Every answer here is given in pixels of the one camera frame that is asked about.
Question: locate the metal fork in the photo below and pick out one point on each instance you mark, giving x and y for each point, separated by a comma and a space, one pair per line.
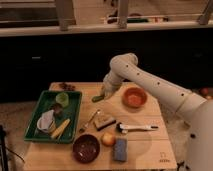
86, 125

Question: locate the white dish brush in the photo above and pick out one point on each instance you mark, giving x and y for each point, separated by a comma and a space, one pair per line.
125, 128

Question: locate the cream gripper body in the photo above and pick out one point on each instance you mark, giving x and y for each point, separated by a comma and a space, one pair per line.
106, 94

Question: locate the red yellow apple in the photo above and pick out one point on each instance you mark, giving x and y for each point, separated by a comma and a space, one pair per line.
108, 139

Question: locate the purple bowl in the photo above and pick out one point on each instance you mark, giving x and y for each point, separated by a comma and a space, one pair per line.
86, 148

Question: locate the brown dried item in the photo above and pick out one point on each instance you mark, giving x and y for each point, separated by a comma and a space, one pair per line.
66, 87

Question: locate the brown toy in tray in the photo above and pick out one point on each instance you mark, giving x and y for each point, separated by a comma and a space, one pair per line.
57, 108

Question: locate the orange bowl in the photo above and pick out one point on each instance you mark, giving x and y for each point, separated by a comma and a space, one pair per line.
134, 97

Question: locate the blue sponge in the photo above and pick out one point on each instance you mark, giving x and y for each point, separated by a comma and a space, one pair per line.
120, 150

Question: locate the wooden block brush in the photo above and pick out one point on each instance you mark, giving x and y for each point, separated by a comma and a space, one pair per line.
103, 120

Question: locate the green plastic tray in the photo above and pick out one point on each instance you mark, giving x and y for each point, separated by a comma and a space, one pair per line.
55, 117

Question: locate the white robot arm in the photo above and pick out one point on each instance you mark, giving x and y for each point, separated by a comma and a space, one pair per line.
193, 108

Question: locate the wooden railing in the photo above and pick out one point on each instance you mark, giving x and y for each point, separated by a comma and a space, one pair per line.
56, 17

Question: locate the yellow corn cob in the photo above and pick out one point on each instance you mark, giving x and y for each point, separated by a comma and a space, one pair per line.
60, 129

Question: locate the green cup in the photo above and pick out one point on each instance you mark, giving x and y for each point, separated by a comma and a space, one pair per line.
63, 99

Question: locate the grey cloth bundle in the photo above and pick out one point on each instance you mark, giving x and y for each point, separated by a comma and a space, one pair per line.
46, 123

